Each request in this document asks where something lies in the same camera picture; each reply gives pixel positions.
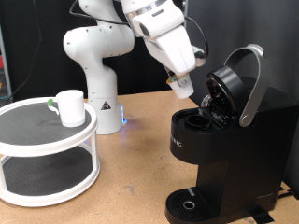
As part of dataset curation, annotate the grey metal rack post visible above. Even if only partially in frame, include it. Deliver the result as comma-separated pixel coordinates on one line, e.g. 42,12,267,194
0,26,13,101

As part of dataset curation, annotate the black drip tray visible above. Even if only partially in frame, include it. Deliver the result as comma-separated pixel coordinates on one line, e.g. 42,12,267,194
164,186,219,224

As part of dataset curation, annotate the grey partition panel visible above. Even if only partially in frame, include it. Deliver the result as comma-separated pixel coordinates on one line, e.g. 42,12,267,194
179,0,299,200

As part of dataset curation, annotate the thin black hanging cable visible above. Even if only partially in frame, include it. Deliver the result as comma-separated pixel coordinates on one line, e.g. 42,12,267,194
6,0,44,104

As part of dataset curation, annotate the black tape strip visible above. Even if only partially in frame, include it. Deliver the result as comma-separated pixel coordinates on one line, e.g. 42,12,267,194
249,208,275,223

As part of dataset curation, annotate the black Keurig coffee machine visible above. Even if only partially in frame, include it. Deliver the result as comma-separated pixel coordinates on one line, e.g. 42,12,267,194
164,43,299,224

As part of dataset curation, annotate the black machine power cable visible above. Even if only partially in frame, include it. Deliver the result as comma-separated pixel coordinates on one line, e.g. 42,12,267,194
277,188,295,200

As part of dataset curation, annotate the white two-tier turntable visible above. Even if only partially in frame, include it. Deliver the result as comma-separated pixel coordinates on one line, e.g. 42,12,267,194
0,96,101,208

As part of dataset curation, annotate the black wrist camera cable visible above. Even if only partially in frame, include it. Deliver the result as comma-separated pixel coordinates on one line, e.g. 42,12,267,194
68,0,209,60

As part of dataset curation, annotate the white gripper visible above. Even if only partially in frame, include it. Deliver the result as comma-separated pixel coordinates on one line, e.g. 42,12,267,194
144,25,197,88

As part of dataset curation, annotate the green lid coffee pod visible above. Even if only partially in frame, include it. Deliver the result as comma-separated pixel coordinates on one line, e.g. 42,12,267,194
166,74,195,100

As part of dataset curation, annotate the white mug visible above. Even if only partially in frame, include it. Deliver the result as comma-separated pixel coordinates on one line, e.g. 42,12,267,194
47,89,87,128

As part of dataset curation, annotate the black curtain backdrop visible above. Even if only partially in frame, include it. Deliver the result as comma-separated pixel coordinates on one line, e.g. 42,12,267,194
0,0,183,101

